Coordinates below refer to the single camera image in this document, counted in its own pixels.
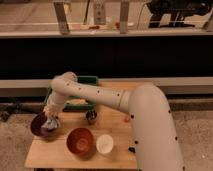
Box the orange brown bowl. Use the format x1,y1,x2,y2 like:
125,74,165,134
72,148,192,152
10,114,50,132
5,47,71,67
66,127,94,156

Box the black machine behind window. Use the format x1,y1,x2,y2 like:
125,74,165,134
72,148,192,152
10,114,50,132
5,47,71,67
147,0,213,28

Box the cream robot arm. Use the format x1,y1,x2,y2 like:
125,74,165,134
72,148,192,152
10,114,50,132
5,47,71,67
44,72,185,171

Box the purple bowl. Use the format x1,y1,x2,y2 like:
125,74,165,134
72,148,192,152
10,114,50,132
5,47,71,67
30,112,54,137

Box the grey blue towel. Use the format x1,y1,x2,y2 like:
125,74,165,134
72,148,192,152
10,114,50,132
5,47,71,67
42,117,61,131

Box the yellow item in bin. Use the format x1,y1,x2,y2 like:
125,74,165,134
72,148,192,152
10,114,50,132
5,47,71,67
67,99,88,105

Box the grey post left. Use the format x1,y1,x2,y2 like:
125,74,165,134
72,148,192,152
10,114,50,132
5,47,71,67
53,1,69,35

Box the small dark metal cup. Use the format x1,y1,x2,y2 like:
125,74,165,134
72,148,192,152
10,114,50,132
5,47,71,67
86,110,97,125

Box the green plastic bin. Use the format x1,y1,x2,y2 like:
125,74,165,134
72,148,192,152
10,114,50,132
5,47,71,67
44,75,98,112

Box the small orange object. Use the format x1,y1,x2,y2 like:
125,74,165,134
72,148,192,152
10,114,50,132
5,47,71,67
124,115,130,122

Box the grey post right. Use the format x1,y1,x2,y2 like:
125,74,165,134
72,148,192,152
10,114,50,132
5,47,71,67
119,0,129,34

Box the grey sign post middle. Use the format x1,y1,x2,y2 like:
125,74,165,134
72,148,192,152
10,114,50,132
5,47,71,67
93,0,106,25

